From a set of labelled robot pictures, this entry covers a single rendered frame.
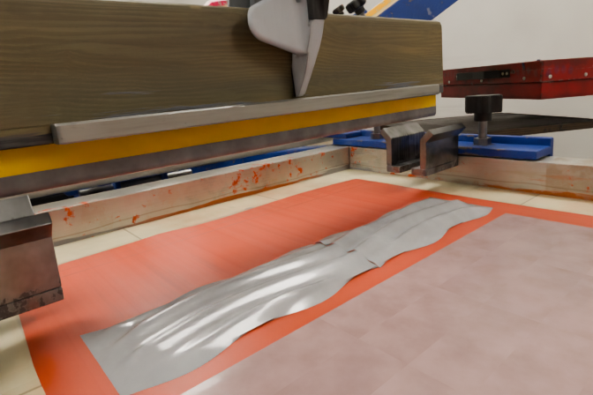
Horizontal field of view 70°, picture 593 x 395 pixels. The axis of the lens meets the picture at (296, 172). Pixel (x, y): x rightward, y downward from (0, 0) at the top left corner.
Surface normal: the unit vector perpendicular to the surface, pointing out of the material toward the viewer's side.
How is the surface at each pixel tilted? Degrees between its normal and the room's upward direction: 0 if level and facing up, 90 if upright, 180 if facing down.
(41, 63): 89
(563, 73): 90
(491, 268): 0
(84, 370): 0
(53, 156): 89
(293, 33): 84
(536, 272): 0
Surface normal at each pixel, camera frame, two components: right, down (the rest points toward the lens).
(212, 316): 0.35, -0.78
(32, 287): 0.65, 0.11
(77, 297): -0.07, -0.98
